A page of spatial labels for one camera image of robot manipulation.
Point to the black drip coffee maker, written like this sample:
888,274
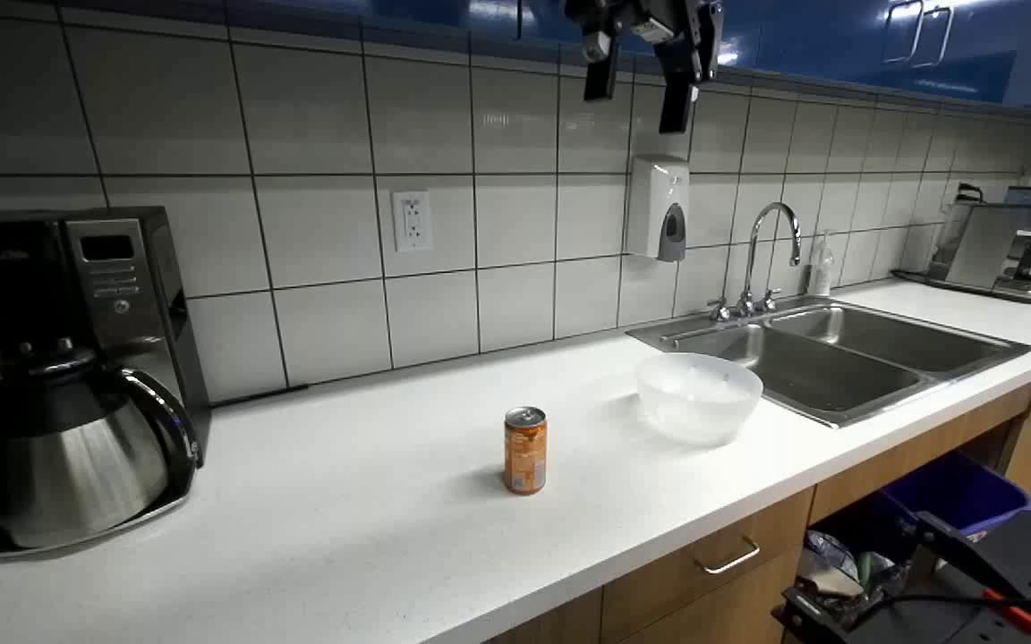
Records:
122,282

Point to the glossy blue wall cabinets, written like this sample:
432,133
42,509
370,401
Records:
824,36

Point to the stainless steel coffee carafe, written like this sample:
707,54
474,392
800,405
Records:
73,459

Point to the white wall power outlet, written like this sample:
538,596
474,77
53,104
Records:
413,224

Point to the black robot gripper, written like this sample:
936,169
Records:
641,16

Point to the blue plastic bin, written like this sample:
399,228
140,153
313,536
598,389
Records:
958,497

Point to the translucent white plastic bowl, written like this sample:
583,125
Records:
695,395

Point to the black robot cart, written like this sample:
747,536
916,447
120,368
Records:
1018,567

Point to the white wall soap dispenser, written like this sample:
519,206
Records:
657,209

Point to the silver espresso machine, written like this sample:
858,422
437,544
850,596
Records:
992,251

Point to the wooden drawer front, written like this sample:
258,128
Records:
682,596

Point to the small clear soap bottle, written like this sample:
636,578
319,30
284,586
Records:
820,274

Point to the stainless steel double sink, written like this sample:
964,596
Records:
850,358

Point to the chrome gooseneck faucet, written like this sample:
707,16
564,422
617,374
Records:
756,256

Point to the orange soda can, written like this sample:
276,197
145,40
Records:
524,451

